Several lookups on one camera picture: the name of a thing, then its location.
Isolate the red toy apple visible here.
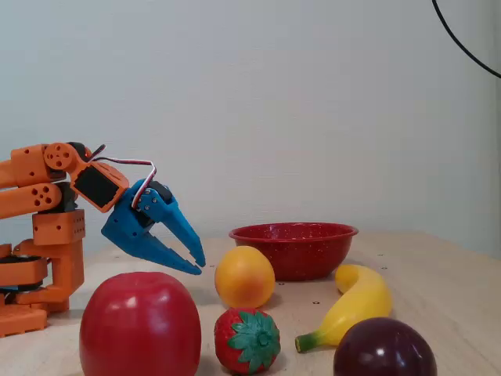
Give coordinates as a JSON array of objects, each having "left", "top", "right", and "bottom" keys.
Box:
[{"left": 79, "top": 271, "right": 203, "bottom": 376}]

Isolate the yellow toy banana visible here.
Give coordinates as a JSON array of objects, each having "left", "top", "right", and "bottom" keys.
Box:
[{"left": 294, "top": 264, "right": 393, "bottom": 353}]

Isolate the orange toy peach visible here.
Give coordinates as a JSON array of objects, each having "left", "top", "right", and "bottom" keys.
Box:
[{"left": 214, "top": 245, "right": 276, "bottom": 309}]

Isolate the red white black servo cable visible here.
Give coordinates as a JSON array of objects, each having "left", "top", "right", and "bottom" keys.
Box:
[{"left": 84, "top": 143, "right": 158, "bottom": 208}]

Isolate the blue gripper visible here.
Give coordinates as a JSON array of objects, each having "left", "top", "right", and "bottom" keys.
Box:
[{"left": 100, "top": 179, "right": 207, "bottom": 276}]

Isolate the orange robot arm base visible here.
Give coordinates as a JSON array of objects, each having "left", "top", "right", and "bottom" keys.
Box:
[{"left": 0, "top": 238, "right": 86, "bottom": 339}]

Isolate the red speckled enamel bowl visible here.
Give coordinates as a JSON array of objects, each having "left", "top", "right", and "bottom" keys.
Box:
[{"left": 229, "top": 222, "right": 359, "bottom": 282}]

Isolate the dark purple toy plum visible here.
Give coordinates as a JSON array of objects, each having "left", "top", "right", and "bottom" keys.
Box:
[{"left": 333, "top": 316, "right": 438, "bottom": 376}]

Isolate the black hanging cable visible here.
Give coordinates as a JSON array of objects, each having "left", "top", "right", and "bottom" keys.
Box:
[{"left": 431, "top": 0, "right": 501, "bottom": 79}]

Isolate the red toy strawberry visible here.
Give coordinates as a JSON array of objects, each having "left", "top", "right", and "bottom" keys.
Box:
[{"left": 214, "top": 307, "right": 282, "bottom": 375}]

